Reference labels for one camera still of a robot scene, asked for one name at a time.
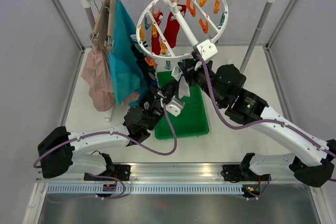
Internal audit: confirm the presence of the beige clothes hanger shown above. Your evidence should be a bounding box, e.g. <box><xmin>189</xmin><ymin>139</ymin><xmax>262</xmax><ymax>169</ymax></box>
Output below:
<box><xmin>89</xmin><ymin>0</ymin><xmax>117</xmax><ymax>51</ymax></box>

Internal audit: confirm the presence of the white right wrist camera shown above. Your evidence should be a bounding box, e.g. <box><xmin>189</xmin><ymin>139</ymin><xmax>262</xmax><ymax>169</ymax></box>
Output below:
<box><xmin>196</xmin><ymin>39</ymin><xmax>218</xmax><ymax>62</ymax></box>

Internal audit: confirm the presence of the white round clip hanger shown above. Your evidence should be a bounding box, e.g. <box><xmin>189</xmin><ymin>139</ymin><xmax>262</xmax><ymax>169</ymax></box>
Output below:
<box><xmin>135</xmin><ymin>0</ymin><xmax>228</xmax><ymax>60</ymax></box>

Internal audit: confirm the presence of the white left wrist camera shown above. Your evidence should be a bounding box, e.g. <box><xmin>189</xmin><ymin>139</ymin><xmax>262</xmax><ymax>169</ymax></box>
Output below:
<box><xmin>163</xmin><ymin>97</ymin><xmax>185</xmax><ymax>117</ymax></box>

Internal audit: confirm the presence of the orange peg on crossbar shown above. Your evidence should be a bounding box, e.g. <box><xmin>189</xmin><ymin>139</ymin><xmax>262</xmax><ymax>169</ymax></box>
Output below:
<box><xmin>199</xmin><ymin>18</ymin><xmax>209</xmax><ymax>34</ymax></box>

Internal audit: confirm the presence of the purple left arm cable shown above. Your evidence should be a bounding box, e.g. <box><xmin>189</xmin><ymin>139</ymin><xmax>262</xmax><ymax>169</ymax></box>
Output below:
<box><xmin>33</xmin><ymin>100</ymin><xmax>178</xmax><ymax>168</ymax></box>

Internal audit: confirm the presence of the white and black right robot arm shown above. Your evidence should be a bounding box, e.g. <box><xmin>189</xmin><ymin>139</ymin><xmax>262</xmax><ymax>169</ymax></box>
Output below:
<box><xmin>172</xmin><ymin>59</ymin><xmax>335</xmax><ymax>187</ymax></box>

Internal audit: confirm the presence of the black sock with blue pattern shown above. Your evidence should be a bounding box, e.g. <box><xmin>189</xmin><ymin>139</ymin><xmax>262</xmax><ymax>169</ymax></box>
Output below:
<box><xmin>140</xmin><ymin>63</ymin><xmax>158</xmax><ymax>108</ymax></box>

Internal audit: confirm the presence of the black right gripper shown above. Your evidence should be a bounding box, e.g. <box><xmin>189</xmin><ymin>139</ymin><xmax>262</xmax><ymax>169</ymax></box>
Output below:
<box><xmin>178</xmin><ymin>57</ymin><xmax>225</xmax><ymax>108</ymax></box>

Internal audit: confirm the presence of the aluminium mounting rail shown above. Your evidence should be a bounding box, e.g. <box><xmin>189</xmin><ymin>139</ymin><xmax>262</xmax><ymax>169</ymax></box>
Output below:
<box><xmin>36</xmin><ymin>162</ymin><xmax>322</xmax><ymax>183</ymax></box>

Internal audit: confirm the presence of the white slotted cable duct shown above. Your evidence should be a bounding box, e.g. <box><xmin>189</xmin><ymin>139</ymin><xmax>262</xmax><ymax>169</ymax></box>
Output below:
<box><xmin>47</xmin><ymin>183</ymin><xmax>243</xmax><ymax>195</ymax></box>

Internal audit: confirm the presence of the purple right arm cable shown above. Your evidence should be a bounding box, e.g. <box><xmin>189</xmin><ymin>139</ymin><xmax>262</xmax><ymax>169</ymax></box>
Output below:
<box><xmin>196</xmin><ymin>53</ymin><xmax>336</xmax><ymax>159</ymax></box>

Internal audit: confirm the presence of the teal hanging garment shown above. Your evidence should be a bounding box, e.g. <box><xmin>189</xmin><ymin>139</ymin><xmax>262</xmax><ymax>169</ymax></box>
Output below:
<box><xmin>109</xmin><ymin>1</ymin><xmax>148</xmax><ymax>106</ymax></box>

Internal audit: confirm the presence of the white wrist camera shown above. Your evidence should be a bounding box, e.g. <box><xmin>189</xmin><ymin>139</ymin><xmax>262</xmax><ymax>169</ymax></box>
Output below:
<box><xmin>163</xmin><ymin>97</ymin><xmax>185</xmax><ymax>117</ymax></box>
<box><xmin>196</xmin><ymin>39</ymin><xmax>218</xmax><ymax>62</ymax></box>

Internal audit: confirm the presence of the orange clothes peg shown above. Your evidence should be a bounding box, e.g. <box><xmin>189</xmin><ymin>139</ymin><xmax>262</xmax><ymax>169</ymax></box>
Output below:
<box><xmin>151</xmin><ymin>22</ymin><xmax>159</xmax><ymax>38</ymax></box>
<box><xmin>152</xmin><ymin>9</ymin><xmax>163</xmax><ymax>25</ymax></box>

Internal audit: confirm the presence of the white sock with black stripes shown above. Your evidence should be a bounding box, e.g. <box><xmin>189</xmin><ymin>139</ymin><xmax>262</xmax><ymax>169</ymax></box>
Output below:
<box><xmin>130</xmin><ymin>34</ymin><xmax>148</xmax><ymax>48</ymax></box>

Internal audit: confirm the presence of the red christmas sock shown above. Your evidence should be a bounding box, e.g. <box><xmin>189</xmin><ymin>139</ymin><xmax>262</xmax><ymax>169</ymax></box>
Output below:
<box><xmin>151</xmin><ymin>13</ymin><xmax>165</xmax><ymax>56</ymax></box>
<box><xmin>163</xmin><ymin>12</ymin><xmax>180</xmax><ymax>48</ymax></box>

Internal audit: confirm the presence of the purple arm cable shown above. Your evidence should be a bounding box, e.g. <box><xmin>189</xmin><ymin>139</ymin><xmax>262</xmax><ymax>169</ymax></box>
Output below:
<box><xmin>196</xmin><ymin>53</ymin><xmax>336</xmax><ymax>159</ymax></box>
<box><xmin>33</xmin><ymin>100</ymin><xmax>178</xmax><ymax>168</ymax></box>

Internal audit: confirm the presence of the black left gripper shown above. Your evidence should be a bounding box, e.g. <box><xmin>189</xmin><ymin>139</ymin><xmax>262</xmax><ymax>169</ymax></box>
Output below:
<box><xmin>146</xmin><ymin>74</ymin><xmax>182</xmax><ymax>131</ymax></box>

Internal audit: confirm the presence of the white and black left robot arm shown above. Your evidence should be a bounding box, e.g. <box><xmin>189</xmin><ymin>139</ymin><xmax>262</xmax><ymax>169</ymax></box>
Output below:
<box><xmin>33</xmin><ymin>80</ymin><xmax>183</xmax><ymax>180</ymax></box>

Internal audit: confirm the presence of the green plastic tray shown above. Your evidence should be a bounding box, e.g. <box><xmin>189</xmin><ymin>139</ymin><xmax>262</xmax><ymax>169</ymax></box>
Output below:
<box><xmin>155</xmin><ymin>71</ymin><xmax>209</xmax><ymax>140</ymax></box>

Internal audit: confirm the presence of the pink hanging garment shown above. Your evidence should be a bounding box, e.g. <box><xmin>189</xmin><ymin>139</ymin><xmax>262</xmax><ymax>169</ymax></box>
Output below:
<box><xmin>81</xmin><ymin>46</ymin><xmax>116</xmax><ymax>112</ymax></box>

